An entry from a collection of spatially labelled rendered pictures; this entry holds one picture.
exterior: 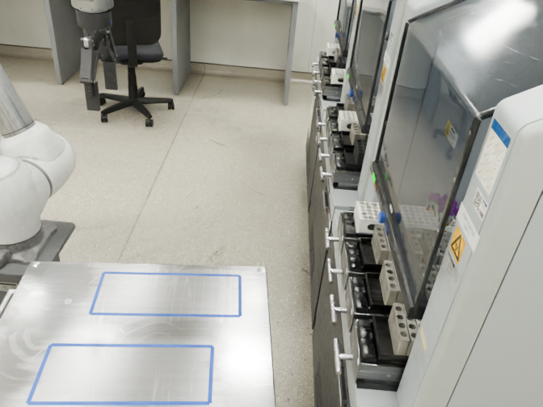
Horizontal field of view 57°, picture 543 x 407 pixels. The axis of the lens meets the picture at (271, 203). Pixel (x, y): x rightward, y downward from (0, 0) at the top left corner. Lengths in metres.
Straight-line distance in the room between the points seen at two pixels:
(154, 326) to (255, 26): 4.00
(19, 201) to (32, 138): 0.22
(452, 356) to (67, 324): 0.80
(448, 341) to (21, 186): 1.14
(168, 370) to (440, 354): 0.54
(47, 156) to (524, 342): 1.33
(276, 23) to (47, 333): 4.06
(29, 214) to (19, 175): 0.12
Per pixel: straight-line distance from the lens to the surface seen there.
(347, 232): 1.51
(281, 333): 2.29
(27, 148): 1.65
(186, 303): 1.24
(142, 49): 3.93
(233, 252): 2.67
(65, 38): 4.87
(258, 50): 4.97
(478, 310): 0.92
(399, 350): 1.17
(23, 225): 1.57
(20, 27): 5.54
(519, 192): 0.79
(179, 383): 1.09
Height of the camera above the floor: 1.69
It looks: 33 degrees down
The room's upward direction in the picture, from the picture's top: 6 degrees clockwise
